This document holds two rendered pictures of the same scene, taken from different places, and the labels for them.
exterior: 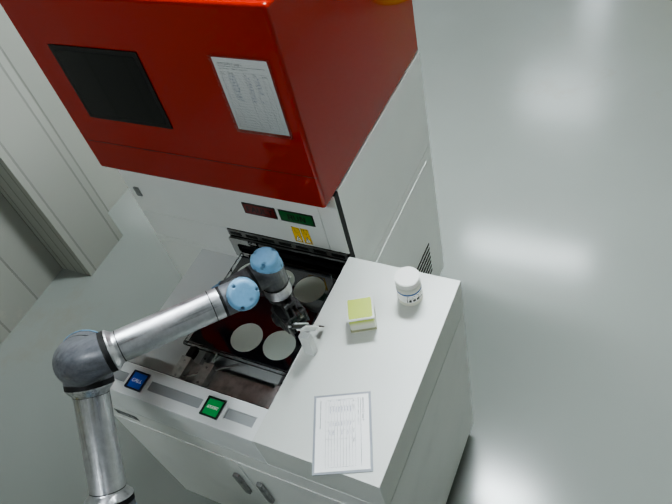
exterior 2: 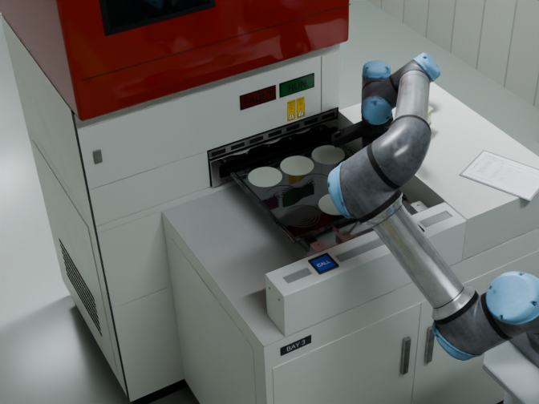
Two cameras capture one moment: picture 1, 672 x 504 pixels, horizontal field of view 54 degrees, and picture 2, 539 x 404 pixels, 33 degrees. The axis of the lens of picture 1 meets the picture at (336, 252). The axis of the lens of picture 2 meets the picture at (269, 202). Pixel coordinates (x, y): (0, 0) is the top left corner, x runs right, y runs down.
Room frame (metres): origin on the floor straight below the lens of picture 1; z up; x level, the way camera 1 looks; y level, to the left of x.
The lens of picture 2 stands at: (0.50, 2.19, 2.45)
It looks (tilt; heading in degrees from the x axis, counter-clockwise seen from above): 38 degrees down; 295
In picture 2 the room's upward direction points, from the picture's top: 2 degrees counter-clockwise
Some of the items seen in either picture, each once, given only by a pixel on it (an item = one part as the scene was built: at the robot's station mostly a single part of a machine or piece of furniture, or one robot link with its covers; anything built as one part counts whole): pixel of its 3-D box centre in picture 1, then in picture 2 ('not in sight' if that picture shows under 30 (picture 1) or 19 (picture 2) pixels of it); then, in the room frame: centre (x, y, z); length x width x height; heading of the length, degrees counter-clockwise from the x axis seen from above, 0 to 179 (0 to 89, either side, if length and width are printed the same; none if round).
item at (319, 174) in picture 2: (263, 309); (316, 184); (1.27, 0.26, 0.90); 0.34 x 0.34 x 0.01; 53
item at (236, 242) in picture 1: (289, 257); (275, 151); (1.44, 0.15, 0.89); 0.44 x 0.02 x 0.10; 53
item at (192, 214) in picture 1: (234, 218); (218, 131); (1.56, 0.28, 1.02); 0.81 x 0.03 x 0.40; 53
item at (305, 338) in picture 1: (308, 333); not in sight; (1.03, 0.13, 1.03); 0.06 x 0.04 x 0.13; 143
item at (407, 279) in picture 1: (408, 286); not in sight; (1.10, -0.16, 1.01); 0.07 x 0.07 x 0.10
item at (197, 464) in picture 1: (307, 419); (354, 317); (1.14, 0.26, 0.41); 0.96 x 0.64 x 0.82; 53
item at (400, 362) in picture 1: (366, 370); (443, 162); (0.96, 0.01, 0.89); 0.62 x 0.35 x 0.14; 143
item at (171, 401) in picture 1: (184, 406); (367, 267); (1.02, 0.53, 0.89); 0.55 x 0.09 x 0.14; 53
